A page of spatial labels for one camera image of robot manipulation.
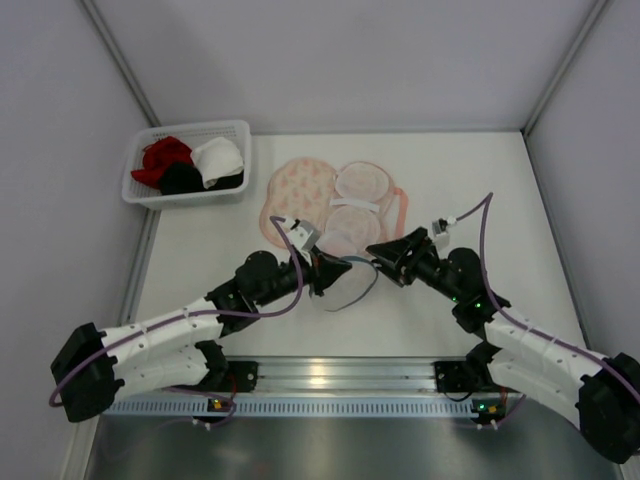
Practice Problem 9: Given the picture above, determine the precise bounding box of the white blue-rimmed mesh laundry bag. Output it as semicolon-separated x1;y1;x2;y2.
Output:
311;231;379;313

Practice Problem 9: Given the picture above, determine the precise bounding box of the pink floral mesh laundry bag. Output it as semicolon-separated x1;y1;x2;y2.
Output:
259;157;409;257

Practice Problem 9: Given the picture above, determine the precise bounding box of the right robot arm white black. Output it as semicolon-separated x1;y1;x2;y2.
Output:
366;228;639;464

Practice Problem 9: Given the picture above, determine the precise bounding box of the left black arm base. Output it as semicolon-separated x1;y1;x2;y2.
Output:
196;360;259;393

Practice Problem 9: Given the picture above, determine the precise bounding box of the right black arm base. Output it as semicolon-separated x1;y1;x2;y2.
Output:
433;360;501;394

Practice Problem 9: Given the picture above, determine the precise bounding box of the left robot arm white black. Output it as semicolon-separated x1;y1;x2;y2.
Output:
49;249;352;423

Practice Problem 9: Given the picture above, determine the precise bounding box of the white bra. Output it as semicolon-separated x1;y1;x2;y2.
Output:
191;137;244;189

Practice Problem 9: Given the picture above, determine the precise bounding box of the black garment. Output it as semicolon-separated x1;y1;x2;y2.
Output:
158;163;244;195

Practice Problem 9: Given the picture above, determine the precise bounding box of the white plastic basket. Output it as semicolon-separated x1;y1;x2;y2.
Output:
121;120;251;210

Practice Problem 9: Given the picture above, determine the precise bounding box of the red garment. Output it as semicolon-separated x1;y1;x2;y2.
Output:
131;136;193;190

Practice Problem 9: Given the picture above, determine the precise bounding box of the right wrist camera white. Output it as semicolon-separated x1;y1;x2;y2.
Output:
431;216;458;247

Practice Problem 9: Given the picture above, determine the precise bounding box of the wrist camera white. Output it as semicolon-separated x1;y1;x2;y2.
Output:
431;216;458;247
283;217;321;252

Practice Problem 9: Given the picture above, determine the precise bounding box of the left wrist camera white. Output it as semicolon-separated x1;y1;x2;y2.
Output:
283;217;321;252

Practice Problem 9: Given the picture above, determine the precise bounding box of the aluminium mounting rail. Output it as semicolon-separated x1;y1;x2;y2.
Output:
228;355;462;396

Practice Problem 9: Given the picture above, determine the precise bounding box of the white slotted cable duct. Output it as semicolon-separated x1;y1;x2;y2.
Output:
106;394;478;418

